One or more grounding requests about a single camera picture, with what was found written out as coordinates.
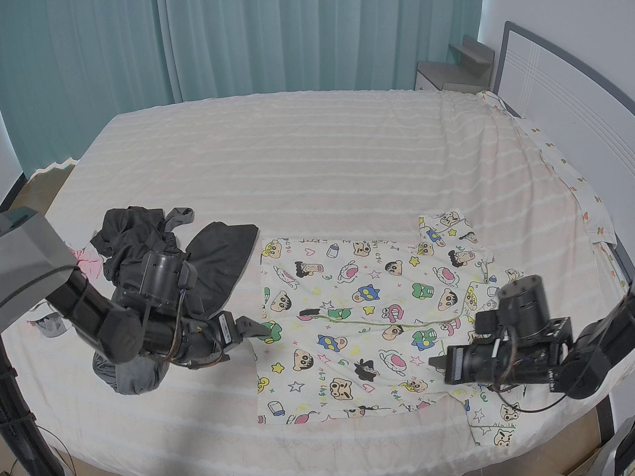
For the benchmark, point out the grey knitted garment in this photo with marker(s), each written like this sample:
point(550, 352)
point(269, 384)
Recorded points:
point(52, 328)

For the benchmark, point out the pink garment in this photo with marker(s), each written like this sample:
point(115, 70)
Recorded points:
point(89, 265)

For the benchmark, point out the white printed pyjama top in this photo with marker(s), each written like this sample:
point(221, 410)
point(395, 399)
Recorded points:
point(357, 290)

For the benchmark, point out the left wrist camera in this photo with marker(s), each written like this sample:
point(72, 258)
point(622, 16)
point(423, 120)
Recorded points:
point(188, 275)

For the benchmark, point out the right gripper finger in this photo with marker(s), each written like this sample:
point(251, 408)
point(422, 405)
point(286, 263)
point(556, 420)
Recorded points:
point(439, 362)

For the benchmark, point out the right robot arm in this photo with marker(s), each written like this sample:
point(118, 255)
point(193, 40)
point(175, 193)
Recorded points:
point(526, 305)

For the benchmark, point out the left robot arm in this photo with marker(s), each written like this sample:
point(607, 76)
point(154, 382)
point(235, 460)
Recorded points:
point(89, 310)

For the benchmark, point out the black garment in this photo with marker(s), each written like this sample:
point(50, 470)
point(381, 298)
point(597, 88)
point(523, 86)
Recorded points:
point(218, 251)

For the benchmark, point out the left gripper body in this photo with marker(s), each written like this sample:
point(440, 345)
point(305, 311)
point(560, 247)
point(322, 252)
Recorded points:
point(218, 337)

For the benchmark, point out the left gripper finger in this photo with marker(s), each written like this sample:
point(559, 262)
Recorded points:
point(253, 329)

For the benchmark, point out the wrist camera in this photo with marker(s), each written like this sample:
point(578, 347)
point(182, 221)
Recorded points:
point(486, 323)
point(188, 275)

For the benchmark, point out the blue-green curtain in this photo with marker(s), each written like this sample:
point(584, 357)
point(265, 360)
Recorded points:
point(84, 57)
point(322, 27)

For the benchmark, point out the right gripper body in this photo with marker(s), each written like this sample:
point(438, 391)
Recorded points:
point(471, 365)

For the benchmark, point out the grey bedside table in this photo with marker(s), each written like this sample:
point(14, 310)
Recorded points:
point(446, 75)

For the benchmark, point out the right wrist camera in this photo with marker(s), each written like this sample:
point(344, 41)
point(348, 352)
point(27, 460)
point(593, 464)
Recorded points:
point(486, 323)

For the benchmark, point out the bed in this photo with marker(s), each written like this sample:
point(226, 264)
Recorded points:
point(322, 166)

